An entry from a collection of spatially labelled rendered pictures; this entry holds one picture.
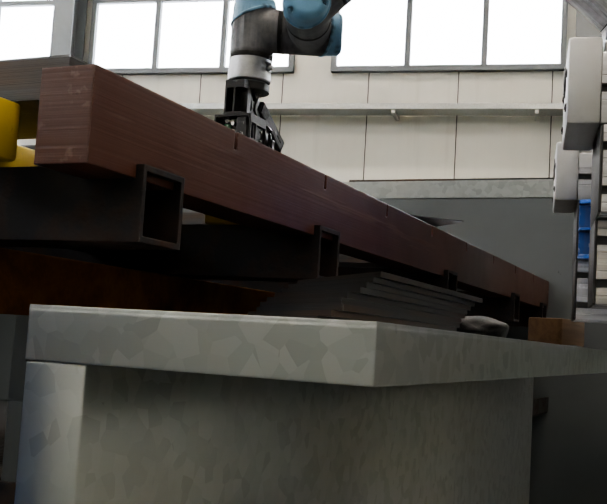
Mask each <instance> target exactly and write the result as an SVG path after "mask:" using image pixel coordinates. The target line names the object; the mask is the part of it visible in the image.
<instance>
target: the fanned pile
mask: <svg viewBox="0 0 607 504"><path fill-rule="evenodd" d="M475 302H479V303H482V302H483V298H479V297H475V296H471V295H468V294H464V293H460V292H457V291H453V290H449V289H445V288H442V287H438V286H434V285H431V284H427V283H423V282H420V281H416V280H412V279H408V278H405V277H401V276H397V275H394V274H390V273H386V272H383V271H377V272H368V273H359V274H350V275H340V276H331V277H322V278H313V279H304V280H297V283H296V284H289V285H288V288H282V289H281V292H278V293H275V296H274V297H267V301H265V302H260V307H257V308H256V311H248V315H260V316H280V317H300V318H320V319H340V320H360V321H378V322H386V323H394V324H402V325H410V326H418V327H426V328H433V329H441V330H449V331H457V327H458V328H460V323H462V319H465V314H466V315H467V310H469V311H471V306H473V307H475Z"/></svg>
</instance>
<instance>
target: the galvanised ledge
mask: <svg viewBox="0 0 607 504"><path fill-rule="evenodd" d="M25 359H27V360H39V361H52V362H64V363H77V364H89V365H102V366H114V367H126V368H139V369H151V370H164V371H176V372H189V373H201V374H214V375H226V376H238V377H251V378H263V379H276V380H288V381H301V382H313V383H326V384H338V385H350V386H363V387H388V386H404V385H420V384H435V383H451V382H467V381H483V380H498V379H514V378H530V377H546V376H561V375H577V374H593V373H607V351H606V350H598V349H591V348H583V347H575V346H567V345H559V344H551V343H543V342H536V341H528V340H520V339H512V338H504V337H496V336H488V335H481V334H473V333H465V332H457V331H449V330H441V329H433V328H426V327H418V326H410V325H402V324H394V323H386V322H378V321H360V320H340V319H320V318H300V317H280V316H260V315H240V314H220V313H200V312H180V311H160V310H140V309H120V308H100V307H80V306H61V305H41V304H30V309H29V321H28V332H27V344H26V355H25Z"/></svg>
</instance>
